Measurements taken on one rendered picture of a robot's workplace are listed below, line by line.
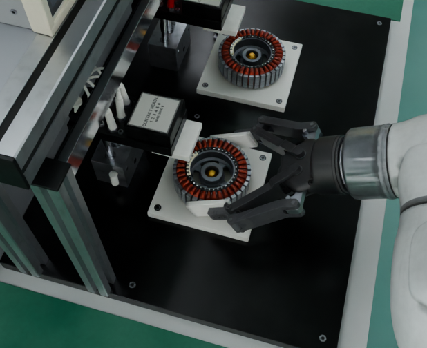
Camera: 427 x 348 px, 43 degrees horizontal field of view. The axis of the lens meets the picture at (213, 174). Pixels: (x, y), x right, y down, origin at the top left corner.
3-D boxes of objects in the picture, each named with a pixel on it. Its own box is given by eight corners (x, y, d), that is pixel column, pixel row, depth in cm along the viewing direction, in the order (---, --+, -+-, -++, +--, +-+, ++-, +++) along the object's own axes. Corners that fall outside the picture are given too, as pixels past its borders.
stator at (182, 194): (257, 159, 83) (259, 145, 80) (238, 222, 77) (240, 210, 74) (186, 142, 85) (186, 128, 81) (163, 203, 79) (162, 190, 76)
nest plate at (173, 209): (271, 157, 85) (272, 152, 84) (247, 242, 77) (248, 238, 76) (179, 136, 87) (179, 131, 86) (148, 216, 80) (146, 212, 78)
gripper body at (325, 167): (354, 208, 68) (287, 210, 73) (363, 155, 73) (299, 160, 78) (334, 174, 63) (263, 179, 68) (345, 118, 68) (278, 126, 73)
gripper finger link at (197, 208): (238, 210, 75) (237, 215, 74) (196, 212, 78) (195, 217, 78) (229, 198, 73) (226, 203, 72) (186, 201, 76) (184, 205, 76)
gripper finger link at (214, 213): (245, 211, 73) (240, 230, 71) (213, 213, 76) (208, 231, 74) (240, 205, 72) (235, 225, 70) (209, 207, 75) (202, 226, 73)
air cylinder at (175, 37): (191, 41, 98) (190, 18, 94) (177, 72, 94) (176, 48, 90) (164, 36, 99) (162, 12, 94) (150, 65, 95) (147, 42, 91)
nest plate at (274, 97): (301, 49, 97) (302, 43, 96) (283, 112, 90) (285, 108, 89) (220, 32, 100) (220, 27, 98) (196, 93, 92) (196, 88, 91)
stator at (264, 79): (292, 52, 95) (295, 36, 92) (270, 99, 90) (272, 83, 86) (233, 34, 97) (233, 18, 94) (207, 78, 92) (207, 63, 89)
